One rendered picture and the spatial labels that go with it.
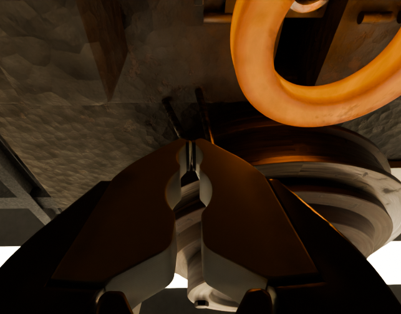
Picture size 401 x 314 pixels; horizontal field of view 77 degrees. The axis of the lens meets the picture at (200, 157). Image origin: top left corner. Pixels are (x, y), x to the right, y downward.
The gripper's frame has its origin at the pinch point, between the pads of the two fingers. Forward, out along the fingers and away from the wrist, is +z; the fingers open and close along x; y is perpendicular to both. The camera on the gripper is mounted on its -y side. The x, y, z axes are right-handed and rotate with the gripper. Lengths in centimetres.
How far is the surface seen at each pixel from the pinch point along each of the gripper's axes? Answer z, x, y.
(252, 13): 9.8, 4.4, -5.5
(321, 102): 12.7, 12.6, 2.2
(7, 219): 552, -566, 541
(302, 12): 22.2, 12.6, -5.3
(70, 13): 7.6, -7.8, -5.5
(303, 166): 13.3, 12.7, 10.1
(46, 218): 406, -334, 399
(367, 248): 14.6, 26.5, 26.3
